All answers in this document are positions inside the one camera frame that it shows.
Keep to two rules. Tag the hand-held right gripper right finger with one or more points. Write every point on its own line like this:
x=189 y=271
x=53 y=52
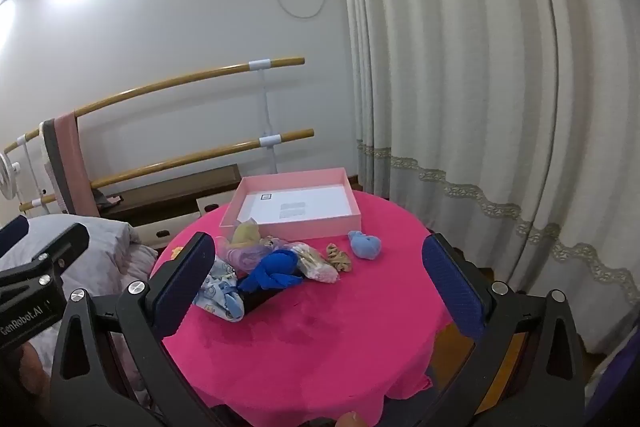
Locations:
x=452 y=292

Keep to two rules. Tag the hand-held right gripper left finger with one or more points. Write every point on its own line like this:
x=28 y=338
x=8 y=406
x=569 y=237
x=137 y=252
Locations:
x=185 y=287

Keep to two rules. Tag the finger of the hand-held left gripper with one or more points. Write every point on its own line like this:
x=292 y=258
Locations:
x=12 y=232
x=65 y=247

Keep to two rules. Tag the blue white printed scrunchie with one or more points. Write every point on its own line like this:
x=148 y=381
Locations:
x=220 y=292

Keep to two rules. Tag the pastel organza scrunchie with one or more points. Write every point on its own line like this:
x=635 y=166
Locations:
x=245 y=234

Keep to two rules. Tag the royal blue cloth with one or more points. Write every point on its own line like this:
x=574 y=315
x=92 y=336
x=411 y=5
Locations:
x=275 y=272

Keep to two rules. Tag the light blue towel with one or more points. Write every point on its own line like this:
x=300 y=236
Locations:
x=365 y=247

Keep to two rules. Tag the beige lace sock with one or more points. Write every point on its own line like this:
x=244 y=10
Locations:
x=340 y=259

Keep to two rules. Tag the pink shallow box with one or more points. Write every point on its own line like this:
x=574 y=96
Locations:
x=320 y=229

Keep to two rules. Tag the person's right hand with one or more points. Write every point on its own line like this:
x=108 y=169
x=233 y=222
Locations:
x=350 y=420

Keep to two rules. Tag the small white fan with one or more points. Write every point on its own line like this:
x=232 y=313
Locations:
x=7 y=179

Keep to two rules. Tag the pink and grey towel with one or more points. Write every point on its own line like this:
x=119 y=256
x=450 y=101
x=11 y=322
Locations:
x=72 y=167

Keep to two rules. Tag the narrow white drawer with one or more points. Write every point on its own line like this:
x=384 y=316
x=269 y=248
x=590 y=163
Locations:
x=207 y=206

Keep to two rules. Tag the dark wooden storage bench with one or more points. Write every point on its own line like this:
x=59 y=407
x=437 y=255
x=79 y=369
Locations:
x=165 y=197

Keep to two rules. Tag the pink round tablecloth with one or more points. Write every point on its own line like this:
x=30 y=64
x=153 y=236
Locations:
x=325 y=332

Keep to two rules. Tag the purple cloth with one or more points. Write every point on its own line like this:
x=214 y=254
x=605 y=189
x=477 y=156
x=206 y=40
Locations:
x=617 y=377

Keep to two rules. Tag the white pleated curtain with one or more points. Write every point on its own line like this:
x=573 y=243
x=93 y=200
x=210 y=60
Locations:
x=475 y=82

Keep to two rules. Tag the white barre stand post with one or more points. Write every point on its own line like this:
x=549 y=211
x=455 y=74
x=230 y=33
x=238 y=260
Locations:
x=30 y=162
x=265 y=107

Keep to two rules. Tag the short wooden barre rail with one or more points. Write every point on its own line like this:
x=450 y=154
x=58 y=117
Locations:
x=200 y=154

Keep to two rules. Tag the long wooden barre rail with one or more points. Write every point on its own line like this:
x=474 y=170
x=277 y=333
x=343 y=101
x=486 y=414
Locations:
x=200 y=74

